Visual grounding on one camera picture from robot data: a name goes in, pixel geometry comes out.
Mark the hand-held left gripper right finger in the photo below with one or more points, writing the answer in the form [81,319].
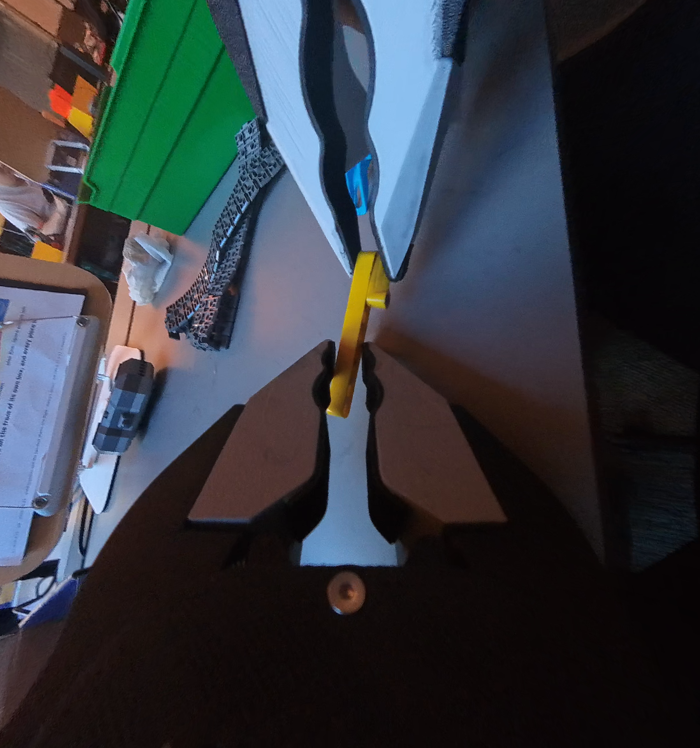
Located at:
[432,461]

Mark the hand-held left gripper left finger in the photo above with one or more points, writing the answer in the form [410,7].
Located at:
[268,456]

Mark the green plastic bin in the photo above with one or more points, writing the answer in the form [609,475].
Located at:
[163,117]

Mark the blue brick separator tool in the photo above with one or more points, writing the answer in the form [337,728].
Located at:
[359,181]

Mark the printed instruction sheet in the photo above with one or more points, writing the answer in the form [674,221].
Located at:
[29,438]

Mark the grey toy motor block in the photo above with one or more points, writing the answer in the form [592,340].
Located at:
[122,409]

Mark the crumpled white tissue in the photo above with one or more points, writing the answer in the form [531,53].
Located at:
[145,274]

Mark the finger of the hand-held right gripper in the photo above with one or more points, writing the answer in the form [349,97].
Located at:
[408,117]
[280,87]

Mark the yellow perforated toy beam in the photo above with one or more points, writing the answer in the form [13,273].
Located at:
[350,350]

